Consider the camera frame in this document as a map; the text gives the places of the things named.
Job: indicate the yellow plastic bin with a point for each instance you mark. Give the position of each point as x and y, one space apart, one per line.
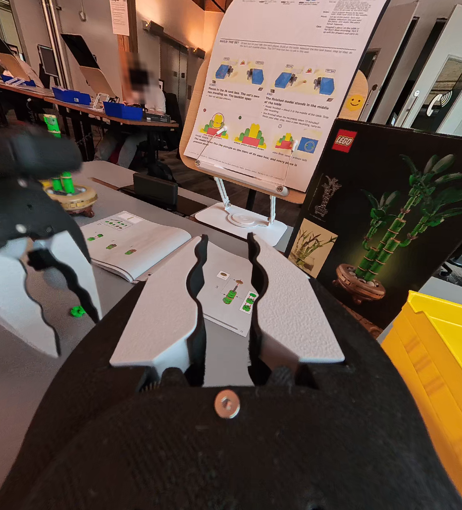
434 378

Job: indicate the instruction poster on stand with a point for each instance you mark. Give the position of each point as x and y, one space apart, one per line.
254 229

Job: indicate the background wooden table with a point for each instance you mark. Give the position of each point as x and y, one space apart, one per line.
95 113

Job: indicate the green bamboo brick model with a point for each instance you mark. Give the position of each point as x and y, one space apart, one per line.
75 197

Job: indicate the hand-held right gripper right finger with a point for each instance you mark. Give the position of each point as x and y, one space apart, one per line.
294 318

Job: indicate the grey desk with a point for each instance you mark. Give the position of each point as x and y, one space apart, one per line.
0 398

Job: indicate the open instruction booklet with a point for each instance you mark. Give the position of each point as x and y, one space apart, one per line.
143 243

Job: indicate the black bamboo set box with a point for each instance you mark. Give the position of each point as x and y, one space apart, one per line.
414 199

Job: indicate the green round brick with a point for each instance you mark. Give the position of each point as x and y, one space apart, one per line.
77 311

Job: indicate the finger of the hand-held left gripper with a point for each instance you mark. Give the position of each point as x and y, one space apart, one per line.
77 263
12 310

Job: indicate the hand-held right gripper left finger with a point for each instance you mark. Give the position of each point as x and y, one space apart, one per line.
159 318

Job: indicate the wooden stand with smiley sticker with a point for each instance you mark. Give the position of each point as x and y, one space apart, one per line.
356 99

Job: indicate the black flat case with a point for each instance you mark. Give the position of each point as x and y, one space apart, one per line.
157 117

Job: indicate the blue plastic bin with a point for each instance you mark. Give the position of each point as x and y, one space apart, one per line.
122 110
71 95

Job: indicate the black electronic box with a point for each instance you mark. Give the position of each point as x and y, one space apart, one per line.
155 191

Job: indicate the printed instruction sheet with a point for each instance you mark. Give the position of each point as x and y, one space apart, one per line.
286 79

